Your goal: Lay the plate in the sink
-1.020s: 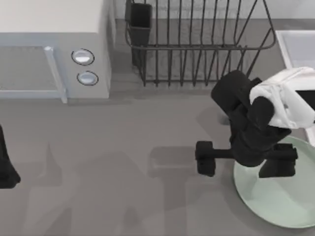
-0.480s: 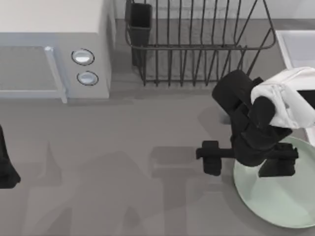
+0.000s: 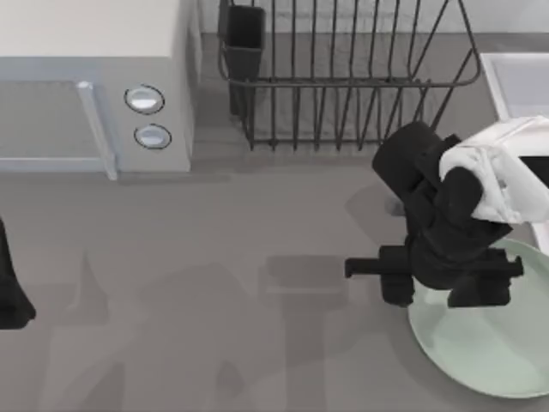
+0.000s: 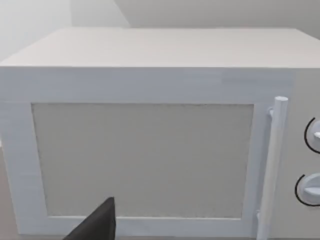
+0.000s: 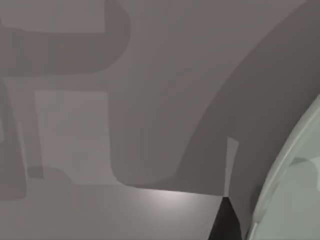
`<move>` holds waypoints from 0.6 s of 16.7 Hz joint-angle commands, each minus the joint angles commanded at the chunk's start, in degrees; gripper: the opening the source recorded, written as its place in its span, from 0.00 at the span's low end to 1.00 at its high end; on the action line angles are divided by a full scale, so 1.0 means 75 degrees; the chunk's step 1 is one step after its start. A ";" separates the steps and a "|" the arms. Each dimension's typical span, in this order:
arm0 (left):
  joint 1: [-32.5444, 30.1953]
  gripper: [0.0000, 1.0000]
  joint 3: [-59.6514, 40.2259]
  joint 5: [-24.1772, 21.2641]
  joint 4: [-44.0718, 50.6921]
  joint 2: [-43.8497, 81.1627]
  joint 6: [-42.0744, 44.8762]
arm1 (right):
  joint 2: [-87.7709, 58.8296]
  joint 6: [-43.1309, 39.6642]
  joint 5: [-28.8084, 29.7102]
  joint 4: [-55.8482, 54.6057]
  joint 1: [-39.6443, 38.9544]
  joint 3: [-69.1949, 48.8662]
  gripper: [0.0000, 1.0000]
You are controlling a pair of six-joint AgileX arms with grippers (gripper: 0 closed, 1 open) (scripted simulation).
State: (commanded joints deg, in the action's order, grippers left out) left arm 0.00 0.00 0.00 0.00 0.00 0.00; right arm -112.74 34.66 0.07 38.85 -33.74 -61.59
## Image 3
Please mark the pale green plate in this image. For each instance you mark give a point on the pale green plate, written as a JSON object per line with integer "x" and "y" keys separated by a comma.
{"x": 480, "y": 343}

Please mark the white sink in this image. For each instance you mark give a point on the white sink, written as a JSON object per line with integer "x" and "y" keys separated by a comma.
{"x": 519, "y": 81}

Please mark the small silver microwave knob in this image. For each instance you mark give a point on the small silver microwave knob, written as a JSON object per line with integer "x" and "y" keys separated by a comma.
{"x": 152, "y": 136}

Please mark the black utensil holder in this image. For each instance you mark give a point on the black utensil holder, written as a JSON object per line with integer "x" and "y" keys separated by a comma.
{"x": 243, "y": 38}

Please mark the large silver microwave knob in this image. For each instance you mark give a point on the large silver microwave knob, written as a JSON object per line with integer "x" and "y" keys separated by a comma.
{"x": 144, "y": 99}

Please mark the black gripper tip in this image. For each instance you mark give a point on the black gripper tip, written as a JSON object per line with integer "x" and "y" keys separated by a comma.
{"x": 13, "y": 287}

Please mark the glass microwave door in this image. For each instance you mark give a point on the glass microwave door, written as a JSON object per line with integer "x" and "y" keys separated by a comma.
{"x": 38, "y": 120}

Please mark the pale microwave oven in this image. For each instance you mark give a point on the pale microwave oven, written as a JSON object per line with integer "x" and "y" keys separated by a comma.
{"x": 86, "y": 34}

